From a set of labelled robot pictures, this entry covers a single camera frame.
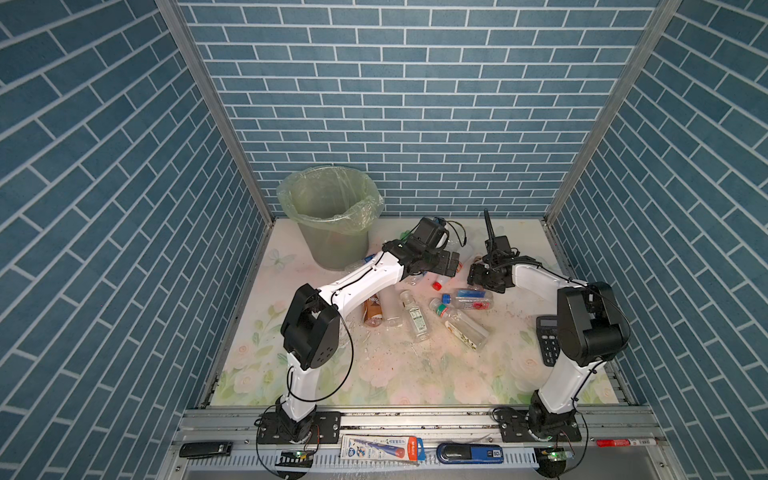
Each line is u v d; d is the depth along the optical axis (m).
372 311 0.90
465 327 0.89
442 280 1.00
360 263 0.58
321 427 0.74
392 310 0.95
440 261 0.77
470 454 0.66
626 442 0.71
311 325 0.48
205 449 0.68
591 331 0.50
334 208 1.09
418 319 0.87
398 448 0.70
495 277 0.74
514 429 0.74
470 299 0.98
